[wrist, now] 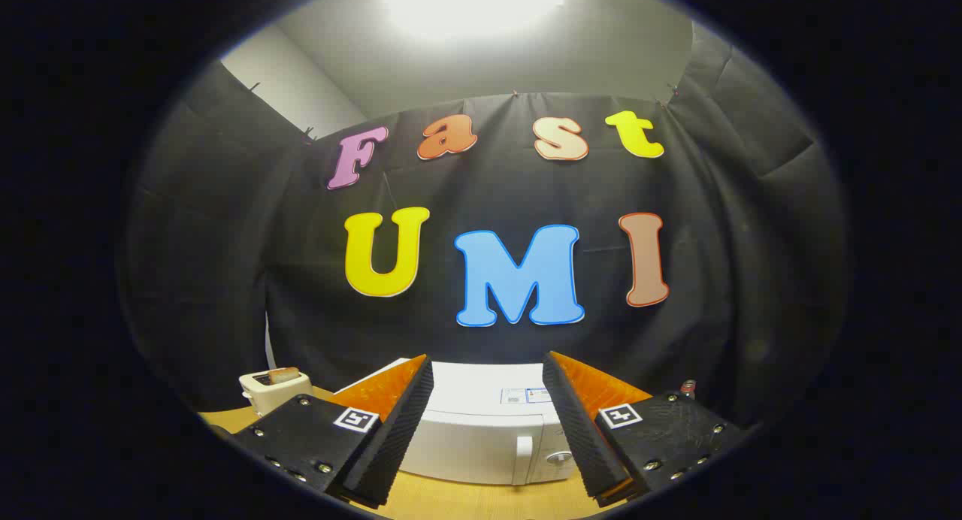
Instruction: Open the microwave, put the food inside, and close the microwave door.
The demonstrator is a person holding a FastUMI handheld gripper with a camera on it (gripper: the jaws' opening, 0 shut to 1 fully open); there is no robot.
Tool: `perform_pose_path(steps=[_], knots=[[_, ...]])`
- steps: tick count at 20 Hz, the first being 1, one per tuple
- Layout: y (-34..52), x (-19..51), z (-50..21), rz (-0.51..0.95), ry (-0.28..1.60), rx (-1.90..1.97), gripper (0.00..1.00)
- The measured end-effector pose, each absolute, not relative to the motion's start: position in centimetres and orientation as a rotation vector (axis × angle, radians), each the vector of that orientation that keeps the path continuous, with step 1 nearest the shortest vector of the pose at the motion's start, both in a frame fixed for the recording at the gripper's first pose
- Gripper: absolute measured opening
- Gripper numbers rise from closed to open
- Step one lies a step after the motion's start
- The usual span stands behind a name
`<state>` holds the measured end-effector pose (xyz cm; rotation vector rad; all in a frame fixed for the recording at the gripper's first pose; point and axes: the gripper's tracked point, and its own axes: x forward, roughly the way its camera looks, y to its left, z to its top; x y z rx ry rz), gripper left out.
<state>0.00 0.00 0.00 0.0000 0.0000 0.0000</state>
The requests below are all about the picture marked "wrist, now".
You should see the white microwave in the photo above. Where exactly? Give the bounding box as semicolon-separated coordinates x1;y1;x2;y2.
334;358;594;485

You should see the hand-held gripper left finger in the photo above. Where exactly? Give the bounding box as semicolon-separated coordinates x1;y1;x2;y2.
229;353;435;509

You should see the cream toaster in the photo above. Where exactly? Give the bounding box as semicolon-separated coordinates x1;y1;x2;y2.
239;370;313;417

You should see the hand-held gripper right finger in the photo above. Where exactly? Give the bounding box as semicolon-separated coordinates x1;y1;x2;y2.
543;351;752;506

